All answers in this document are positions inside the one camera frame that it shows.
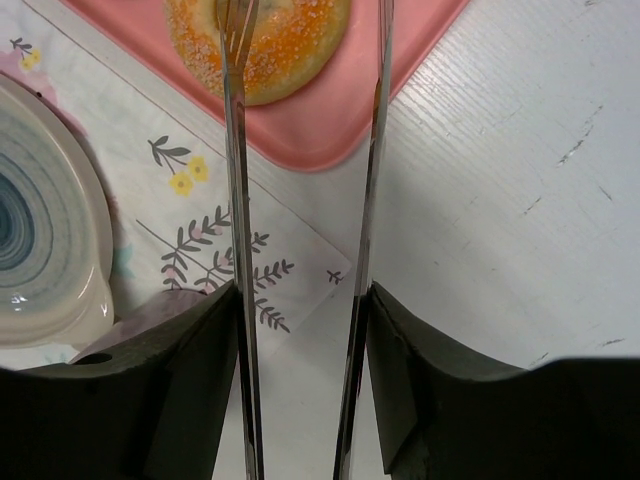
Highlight white blue ceramic plate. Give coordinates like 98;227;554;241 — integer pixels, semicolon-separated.
1;77;114;347

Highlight floral placemat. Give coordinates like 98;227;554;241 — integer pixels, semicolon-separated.
1;1;351;358

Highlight pink rectangular tray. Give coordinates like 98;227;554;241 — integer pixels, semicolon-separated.
66;1;467;172

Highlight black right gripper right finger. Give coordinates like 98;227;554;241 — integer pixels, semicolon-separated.
367;285;639;479

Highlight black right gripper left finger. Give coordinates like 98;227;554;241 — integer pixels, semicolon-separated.
1;284;238;479

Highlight orange donut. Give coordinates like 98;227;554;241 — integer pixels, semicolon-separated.
164;0;351;106

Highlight metal tongs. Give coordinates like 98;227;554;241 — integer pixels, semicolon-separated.
214;1;394;479

